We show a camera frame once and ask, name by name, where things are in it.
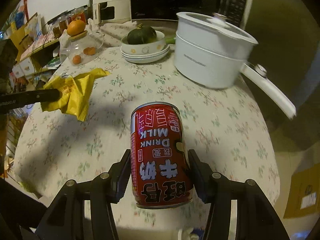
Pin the dark refrigerator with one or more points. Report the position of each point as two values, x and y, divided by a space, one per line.
288 48

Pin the white trash bin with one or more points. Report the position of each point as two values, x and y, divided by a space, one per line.
188 234

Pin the stacked white plates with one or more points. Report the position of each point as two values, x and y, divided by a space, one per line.
148 58

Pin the yellow snack wrapper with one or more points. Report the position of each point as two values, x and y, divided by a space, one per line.
74 93

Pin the red milk drink can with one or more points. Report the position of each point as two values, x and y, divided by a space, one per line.
159 168

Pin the large orange on teapot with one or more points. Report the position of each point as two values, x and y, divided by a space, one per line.
76 27

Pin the white bowl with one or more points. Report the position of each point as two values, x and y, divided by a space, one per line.
148 48

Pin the green kabocha squash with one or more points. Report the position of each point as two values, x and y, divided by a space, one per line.
143 34

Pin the white air fryer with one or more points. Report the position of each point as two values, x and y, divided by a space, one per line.
111 11

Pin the lower cardboard box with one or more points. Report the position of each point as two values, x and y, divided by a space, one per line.
303 197

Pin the white electric cooking pot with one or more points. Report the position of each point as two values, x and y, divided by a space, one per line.
213 53

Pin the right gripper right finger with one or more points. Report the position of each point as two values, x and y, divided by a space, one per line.
201 177

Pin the wooden shelf unit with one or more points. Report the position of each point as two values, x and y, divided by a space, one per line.
35 58

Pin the red lidded jar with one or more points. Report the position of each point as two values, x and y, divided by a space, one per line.
78 15

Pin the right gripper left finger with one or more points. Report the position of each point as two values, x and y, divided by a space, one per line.
119 175

